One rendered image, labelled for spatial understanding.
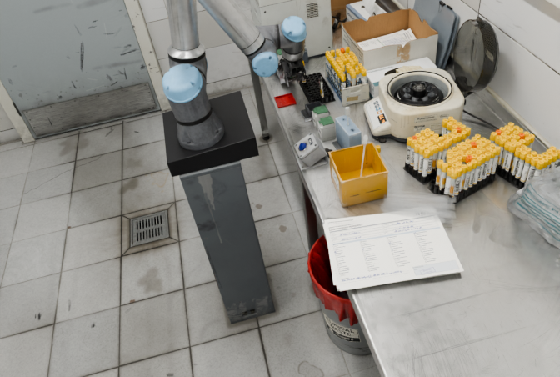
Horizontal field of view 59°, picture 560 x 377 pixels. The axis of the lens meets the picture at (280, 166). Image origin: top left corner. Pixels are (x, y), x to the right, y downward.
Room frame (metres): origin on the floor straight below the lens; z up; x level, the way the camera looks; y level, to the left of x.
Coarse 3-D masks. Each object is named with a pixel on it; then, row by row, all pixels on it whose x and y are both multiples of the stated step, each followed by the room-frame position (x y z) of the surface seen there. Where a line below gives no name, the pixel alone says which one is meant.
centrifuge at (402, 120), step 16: (384, 80) 1.37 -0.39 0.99; (400, 80) 1.37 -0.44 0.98; (416, 80) 1.38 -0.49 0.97; (432, 80) 1.35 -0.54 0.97; (448, 80) 1.30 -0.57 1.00; (384, 96) 1.29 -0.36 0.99; (448, 96) 1.22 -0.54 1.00; (368, 112) 1.32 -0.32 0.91; (384, 112) 1.28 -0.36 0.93; (400, 112) 1.19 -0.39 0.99; (416, 112) 1.18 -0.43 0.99; (432, 112) 1.17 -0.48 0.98; (448, 112) 1.17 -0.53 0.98; (384, 128) 1.21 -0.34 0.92; (400, 128) 1.18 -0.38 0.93; (416, 128) 1.17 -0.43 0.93; (432, 128) 1.17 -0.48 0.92
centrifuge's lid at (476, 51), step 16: (464, 32) 1.39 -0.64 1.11; (480, 32) 1.35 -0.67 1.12; (464, 48) 1.38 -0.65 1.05; (480, 48) 1.34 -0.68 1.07; (496, 48) 1.20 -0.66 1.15; (464, 64) 1.36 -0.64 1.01; (480, 64) 1.31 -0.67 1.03; (496, 64) 1.19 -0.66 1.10; (464, 80) 1.30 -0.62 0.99; (480, 80) 1.18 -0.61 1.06; (464, 96) 1.25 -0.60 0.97
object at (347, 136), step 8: (336, 120) 1.22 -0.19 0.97; (344, 120) 1.21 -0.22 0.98; (336, 128) 1.23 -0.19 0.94; (344, 128) 1.17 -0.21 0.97; (352, 128) 1.17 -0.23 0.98; (336, 136) 1.23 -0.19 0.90; (344, 136) 1.17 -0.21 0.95; (352, 136) 1.14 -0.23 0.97; (360, 136) 1.14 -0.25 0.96; (336, 144) 1.21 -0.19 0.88; (344, 144) 1.17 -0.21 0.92; (352, 144) 1.14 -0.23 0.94; (360, 144) 1.14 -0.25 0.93
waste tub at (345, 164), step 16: (368, 144) 1.09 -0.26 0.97; (336, 160) 1.08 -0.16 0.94; (352, 160) 1.08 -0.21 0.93; (368, 160) 1.09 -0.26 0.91; (336, 176) 1.01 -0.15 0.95; (352, 176) 1.06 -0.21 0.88; (368, 176) 0.95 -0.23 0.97; (384, 176) 0.96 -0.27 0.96; (352, 192) 0.95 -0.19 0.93; (368, 192) 0.96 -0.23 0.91; (384, 192) 0.96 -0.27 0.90
